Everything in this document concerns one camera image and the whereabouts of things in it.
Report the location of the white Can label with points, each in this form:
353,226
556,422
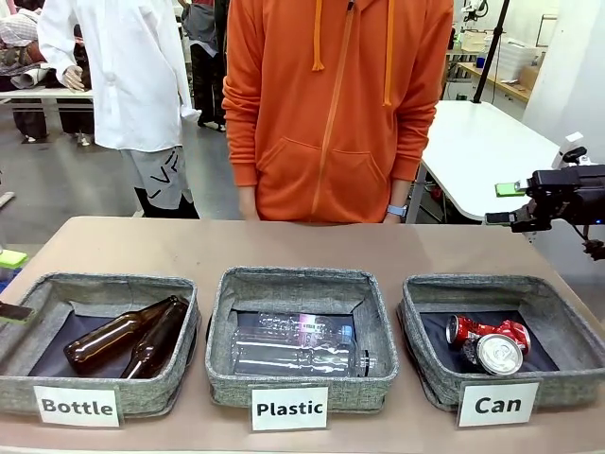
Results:
498,404

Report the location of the pink label plastic bottle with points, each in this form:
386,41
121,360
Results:
293,326

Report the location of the white Plastic label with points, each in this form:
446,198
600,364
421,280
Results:
289,409

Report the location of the long white table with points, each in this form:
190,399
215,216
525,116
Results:
42,93

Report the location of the person's right hand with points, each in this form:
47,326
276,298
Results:
250,214

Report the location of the clear plastic bottle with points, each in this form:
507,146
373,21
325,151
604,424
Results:
302,359

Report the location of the wooden workbench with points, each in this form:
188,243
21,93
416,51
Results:
501,82

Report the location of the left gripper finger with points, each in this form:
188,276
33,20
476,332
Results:
12,258
16,313

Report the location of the white Bottle label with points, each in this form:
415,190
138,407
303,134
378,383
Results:
75,406

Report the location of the gray basket labelled Bottle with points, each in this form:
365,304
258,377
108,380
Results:
151,395

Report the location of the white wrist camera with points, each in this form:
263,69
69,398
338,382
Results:
569,146

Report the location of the gray basket labelled Can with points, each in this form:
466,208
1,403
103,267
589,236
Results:
472,293

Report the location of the person's left hand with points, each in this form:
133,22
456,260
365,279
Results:
393,220

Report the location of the white storage boxes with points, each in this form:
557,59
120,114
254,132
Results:
522,52

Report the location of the black tripod pole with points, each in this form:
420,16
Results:
491,47

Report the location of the gray basket labelled Plastic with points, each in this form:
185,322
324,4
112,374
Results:
293,288

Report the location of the crushed red can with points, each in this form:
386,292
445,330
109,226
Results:
508,328

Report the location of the person's left forearm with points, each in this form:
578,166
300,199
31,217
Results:
399,194

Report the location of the person in orange hoodie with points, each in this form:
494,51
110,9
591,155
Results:
331,118

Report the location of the brown glass bottle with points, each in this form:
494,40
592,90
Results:
108,338
156,345

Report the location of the mannequin in white shirt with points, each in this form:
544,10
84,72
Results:
127,71

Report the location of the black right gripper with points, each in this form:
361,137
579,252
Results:
572,194

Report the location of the person's right forearm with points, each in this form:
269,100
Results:
247,196

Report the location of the lilac band smartwatch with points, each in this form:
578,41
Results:
397,210

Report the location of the dark soda can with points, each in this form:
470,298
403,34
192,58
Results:
498,354

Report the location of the background person in dark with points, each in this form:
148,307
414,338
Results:
205,61

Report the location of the white rounded table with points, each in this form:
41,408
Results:
482,156

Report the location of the pile of clothes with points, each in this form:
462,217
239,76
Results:
21,52

